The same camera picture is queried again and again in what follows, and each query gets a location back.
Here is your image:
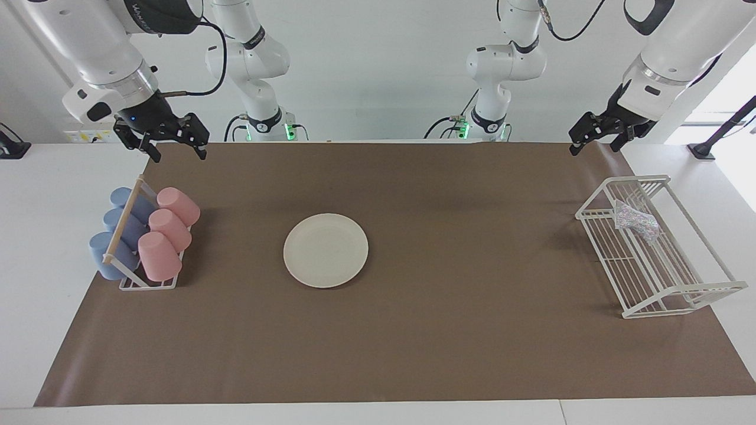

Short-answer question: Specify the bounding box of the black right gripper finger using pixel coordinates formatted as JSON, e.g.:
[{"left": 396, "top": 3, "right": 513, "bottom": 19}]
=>
[
  {"left": 113, "top": 118, "right": 162, "bottom": 164},
  {"left": 180, "top": 113, "right": 210, "bottom": 160}
]

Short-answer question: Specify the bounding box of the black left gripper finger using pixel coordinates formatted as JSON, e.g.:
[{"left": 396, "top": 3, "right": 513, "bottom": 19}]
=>
[
  {"left": 569, "top": 112, "right": 606, "bottom": 156},
  {"left": 611, "top": 125, "right": 640, "bottom": 153}
]

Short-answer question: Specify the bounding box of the cream round plate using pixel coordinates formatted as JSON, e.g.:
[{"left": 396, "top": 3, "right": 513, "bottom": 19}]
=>
[{"left": 283, "top": 213, "right": 369, "bottom": 289}]

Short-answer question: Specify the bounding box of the blue plastic cup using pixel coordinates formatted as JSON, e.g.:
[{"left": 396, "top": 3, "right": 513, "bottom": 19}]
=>
[
  {"left": 110, "top": 187, "right": 155, "bottom": 224},
  {"left": 103, "top": 208, "right": 148, "bottom": 249},
  {"left": 89, "top": 231, "right": 141, "bottom": 280}
]

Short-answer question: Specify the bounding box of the pink plastic cup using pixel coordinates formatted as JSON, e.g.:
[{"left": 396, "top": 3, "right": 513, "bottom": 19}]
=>
[
  {"left": 157, "top": 187, "right": 201, "bottom": 227},
  {"left": 138, "top": 231, "right": 183, "bottom": 282},
  {"left": 148, "top": 209, "right": 193, "bottom": 253}
]

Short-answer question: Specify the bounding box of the black stand with pole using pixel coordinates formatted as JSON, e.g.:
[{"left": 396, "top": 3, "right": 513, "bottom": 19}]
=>
[{"left": 688, "top": 96, "right": 756, "bottom": 160}]

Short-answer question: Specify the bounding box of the black table clamp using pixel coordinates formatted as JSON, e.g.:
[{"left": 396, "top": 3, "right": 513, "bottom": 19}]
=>
[{"left": 0, "top": 123, "right": 31, "bottom": 159}]

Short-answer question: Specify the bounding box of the brown paper table mat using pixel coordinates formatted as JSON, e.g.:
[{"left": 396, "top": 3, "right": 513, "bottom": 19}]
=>
[{"left": 34, "top": 142, "right": 756, "bottom": 407}]

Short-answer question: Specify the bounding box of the black right base cable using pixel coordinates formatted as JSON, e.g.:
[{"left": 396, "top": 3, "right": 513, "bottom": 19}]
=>
[{"left": 223, "top": 115, "right": 249, "bottom": 142}]

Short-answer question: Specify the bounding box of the black base cable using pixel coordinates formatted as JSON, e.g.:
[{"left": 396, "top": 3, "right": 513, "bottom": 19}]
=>
[
  {"left": 423, "top": 116, "right": 467, "bottom": 140},
  {"left": 223, "top": 115, "right": 249, "bottom": 142}
]

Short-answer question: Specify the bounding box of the white wall power strip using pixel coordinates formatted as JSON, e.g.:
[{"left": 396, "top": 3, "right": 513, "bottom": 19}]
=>
[{"left": 64, "top": 129, "right": 117, "bottom": 143}]

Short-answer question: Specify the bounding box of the cup rack with wooden handle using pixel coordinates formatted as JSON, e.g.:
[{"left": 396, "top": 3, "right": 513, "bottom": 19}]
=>
[{"left": 102, "top": 175, "right": 185, "bottom": 290}]

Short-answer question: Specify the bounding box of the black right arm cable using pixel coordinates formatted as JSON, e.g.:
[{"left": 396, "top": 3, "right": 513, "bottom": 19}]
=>
[{"left": 158, "top": 17, "right": 228, "bottom": 98}]

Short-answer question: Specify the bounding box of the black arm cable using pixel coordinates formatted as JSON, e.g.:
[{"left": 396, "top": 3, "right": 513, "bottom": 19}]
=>
[
  {"left": 536, "top": 0, "right": 608, "bottom": 42},
  {"left": 158, "top": 17, "right": 228, "bottom": 98}
]

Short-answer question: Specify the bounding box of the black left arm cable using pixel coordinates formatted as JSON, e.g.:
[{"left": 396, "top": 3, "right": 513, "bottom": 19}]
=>
[{"left": 536, "top": 0, "right": 608, "bottom": 42}]

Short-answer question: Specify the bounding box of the white wire dish rack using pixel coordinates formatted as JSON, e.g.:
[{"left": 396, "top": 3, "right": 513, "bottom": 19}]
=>
[{"left": 576, "top": 175, "right": 748, "bottom": 319}]

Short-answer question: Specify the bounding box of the black left base cable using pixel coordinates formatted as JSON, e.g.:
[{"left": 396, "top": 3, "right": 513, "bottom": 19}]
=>
[{"left": 423, "top": 116, "right": 467, "bottom": 140}]

